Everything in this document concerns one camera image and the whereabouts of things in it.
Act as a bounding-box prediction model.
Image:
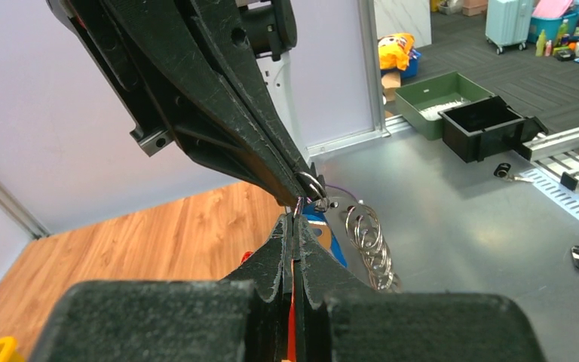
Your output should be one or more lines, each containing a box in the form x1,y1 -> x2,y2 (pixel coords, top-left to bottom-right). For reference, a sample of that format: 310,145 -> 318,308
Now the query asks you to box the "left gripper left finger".
29,215 -> 292,361

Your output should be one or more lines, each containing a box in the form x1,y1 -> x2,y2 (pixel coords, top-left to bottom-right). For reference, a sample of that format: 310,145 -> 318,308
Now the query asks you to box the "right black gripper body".
44,0 -> 301,187

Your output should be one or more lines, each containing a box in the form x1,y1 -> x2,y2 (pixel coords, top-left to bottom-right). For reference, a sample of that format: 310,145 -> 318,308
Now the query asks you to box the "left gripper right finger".
293,216 -> 546,361

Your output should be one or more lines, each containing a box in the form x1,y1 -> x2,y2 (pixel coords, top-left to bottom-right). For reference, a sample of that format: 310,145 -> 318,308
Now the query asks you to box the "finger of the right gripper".
189,1 -> 326,200
102,0 -> 306,207

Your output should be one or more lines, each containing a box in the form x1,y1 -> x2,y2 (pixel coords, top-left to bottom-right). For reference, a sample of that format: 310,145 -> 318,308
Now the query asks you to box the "metal key organizer with rings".
239,202 -> 403,362

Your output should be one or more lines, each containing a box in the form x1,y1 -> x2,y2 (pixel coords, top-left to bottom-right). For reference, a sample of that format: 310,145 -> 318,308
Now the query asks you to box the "key with blue tag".
294,171 -> 348,268

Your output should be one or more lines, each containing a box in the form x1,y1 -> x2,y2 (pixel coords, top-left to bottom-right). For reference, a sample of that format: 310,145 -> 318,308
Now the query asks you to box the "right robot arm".
47,1 -> 324,207

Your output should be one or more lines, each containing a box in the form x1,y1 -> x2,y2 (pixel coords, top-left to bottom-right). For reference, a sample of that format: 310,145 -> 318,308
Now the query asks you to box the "yellow plush toy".
378,32 -> 415,71

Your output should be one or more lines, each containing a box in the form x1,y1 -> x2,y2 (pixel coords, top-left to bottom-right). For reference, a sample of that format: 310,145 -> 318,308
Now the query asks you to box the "green plastic bin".
395,72 -> 494,140

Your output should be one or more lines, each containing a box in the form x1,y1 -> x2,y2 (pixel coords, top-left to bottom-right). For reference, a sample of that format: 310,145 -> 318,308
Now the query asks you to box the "black plastic bin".
440,96 -> 550,163

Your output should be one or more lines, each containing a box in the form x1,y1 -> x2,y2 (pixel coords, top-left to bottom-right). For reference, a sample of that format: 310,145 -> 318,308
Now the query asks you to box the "mint green suitcase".
485,0 -> 534,55

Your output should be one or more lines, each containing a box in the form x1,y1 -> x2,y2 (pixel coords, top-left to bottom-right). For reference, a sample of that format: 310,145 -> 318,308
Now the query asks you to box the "aluminium profile rail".
514,127 -> 579,161

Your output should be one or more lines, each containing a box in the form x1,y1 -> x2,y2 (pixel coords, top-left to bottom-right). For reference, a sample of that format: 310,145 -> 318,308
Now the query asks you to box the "slotted grey cable duct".
519,168 -> 579,221

